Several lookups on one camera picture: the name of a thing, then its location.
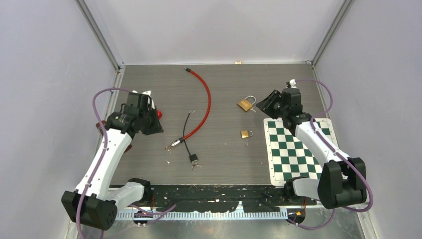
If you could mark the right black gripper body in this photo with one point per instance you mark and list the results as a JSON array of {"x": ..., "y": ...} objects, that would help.
[{"x": 282, "y": 112}]

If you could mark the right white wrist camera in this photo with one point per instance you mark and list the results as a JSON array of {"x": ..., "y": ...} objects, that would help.
[{"x": 291, "y": 84}]

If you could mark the red cable lock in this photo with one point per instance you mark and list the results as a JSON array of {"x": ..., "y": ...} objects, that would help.
[{"x": 187, "y": 106}]

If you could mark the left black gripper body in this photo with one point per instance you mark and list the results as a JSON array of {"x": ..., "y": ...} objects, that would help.
[{"x": 148, "y": 116}]

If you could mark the green white checkered mat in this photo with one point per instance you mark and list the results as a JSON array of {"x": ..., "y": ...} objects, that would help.
[{"x": 299, "y": 154}]

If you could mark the red combination lock box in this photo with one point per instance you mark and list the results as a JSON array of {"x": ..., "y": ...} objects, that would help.
[{"x": 159, "y": 114}]

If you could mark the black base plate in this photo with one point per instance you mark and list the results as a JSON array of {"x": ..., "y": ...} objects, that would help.
[{"x": 220, "y": 198}]

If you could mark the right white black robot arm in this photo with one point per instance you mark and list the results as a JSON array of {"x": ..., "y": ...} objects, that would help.
[{"x": 342, "y": 183}]

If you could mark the small brass padlock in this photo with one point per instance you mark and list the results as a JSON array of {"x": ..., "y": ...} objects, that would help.
[{"x": 246, "y": 133}]

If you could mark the large brass padlock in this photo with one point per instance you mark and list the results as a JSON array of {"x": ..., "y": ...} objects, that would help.
[{"x": 247, "y": 104}]

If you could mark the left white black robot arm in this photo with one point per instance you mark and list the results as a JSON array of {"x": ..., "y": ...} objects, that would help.
[{"x": 91, "y": 204}]

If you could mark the brown wooden metronome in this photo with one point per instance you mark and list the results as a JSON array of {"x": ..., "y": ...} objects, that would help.
[{"x": 102, "y": 133}]

